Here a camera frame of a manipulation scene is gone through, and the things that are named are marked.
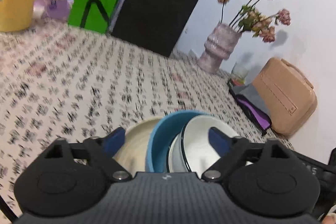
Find pink handbag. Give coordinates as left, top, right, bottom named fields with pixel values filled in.
left=252, top=57, right=318, bottom=136

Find calligraphy print tablecloth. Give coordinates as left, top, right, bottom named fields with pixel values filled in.
left=0, top=19, right=296, bottom=217

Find purple tissue pack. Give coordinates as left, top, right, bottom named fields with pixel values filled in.
left=33, top=0, right=71, bottom=22

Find black paper bag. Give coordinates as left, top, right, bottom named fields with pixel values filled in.
left=112, top=0, right=199, bottom=57

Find grey purple pouch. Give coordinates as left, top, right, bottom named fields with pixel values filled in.
left=227, top=79, right=272, bottom=136

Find cream round plate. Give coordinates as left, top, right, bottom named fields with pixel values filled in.
left=113, top=116, right=163, bottom=176

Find dried pink roses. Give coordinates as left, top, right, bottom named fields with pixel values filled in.
left=216, top=0, right=292, bottom=43

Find pink ceramic vase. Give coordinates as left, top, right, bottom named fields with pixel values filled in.
left=197, top=23, right=242, bottom=73

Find blue bowl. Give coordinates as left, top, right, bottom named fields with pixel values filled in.
left=145, top=110, right=207, bottom=173

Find clear drinking glass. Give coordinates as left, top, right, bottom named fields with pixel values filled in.
left=230, top=63, right=249, bottom=85

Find person's right hand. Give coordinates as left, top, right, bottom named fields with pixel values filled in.
left=321, top=213, right=336, bottom=224

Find white bowl black rim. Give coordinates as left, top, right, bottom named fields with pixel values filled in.
left=167, top=124, right=191, bottom=172

